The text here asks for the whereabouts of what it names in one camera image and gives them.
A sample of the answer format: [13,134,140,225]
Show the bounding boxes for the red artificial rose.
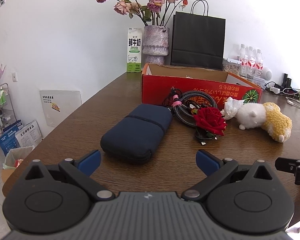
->
[193,107,227,136]

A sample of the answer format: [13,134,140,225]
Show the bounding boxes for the black paper shopping bag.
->
[171,0,226,70]

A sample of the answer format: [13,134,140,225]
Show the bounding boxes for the white power adapter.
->
[269,87,281,94]

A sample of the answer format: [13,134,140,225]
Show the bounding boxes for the water bottle red label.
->
[247,46,256,79]
[255,49,263,77]
[239,44,248,77]

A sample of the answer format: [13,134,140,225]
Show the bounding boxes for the water bottle red label right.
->
[255,49,263,77]

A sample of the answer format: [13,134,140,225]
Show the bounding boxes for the water bottle red label left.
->
[239,44,248,77]

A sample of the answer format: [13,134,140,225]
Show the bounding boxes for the clear jar of seeds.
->
[222,58,241,76]

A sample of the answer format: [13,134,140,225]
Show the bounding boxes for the metal wire shelf rack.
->
[0,83,17,136]

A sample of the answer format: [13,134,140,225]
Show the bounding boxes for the navy blue fabric pouch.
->
[100,104,173,163]

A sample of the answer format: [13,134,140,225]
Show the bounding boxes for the dried pink rose bouquet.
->
[95,0,189,27]

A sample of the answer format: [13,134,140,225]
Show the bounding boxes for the blue white boxes on floor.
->
[0,120,43,156]

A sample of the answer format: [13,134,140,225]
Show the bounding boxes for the white yellow plush toy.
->
[235,102,293,143]

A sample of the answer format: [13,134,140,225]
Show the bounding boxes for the red orange cardboard box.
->
[141,63,262,108]

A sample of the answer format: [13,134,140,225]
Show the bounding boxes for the black charger blocks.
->
[282,73,292,88]

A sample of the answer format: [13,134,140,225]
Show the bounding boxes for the water bottle red label middle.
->
[247,46,256,79]

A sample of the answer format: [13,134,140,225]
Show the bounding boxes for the white round speaker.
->
[261,67,272,81]

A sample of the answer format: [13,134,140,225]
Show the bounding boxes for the black braided cable bundle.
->
[162,87,224,147]

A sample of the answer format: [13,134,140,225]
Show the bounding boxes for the purple ceramic vase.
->
[142,25,170,65]

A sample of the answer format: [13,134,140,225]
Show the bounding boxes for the white green milk carton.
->
[127,28,142,73]

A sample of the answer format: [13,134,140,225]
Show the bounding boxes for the white tissue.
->
[221,97,244,120]

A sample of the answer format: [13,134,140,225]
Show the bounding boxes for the white cable with puck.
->
[284,96,300,112]

